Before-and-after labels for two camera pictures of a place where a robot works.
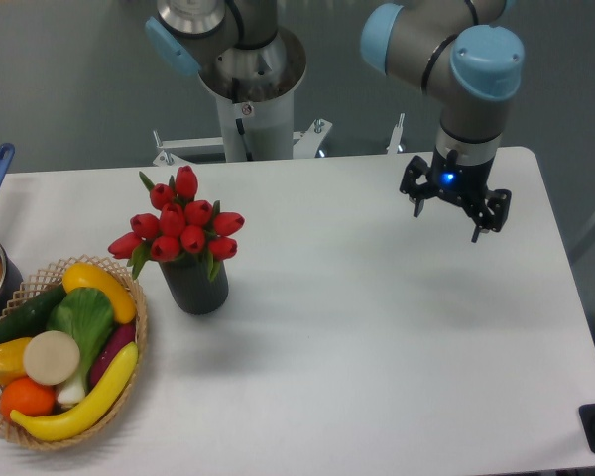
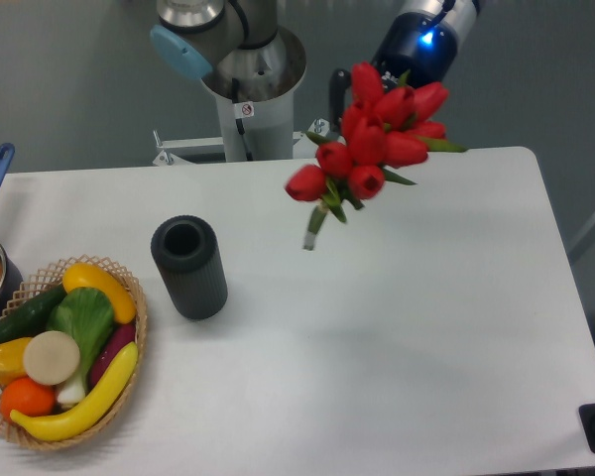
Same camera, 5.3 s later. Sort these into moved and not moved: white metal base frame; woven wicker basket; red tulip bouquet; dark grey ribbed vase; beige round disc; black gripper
Moved: black gripper; red tulip bouquet
Not moved: woven wicker basket; dark grey ribbed vase; beige round disc; white metal base frame
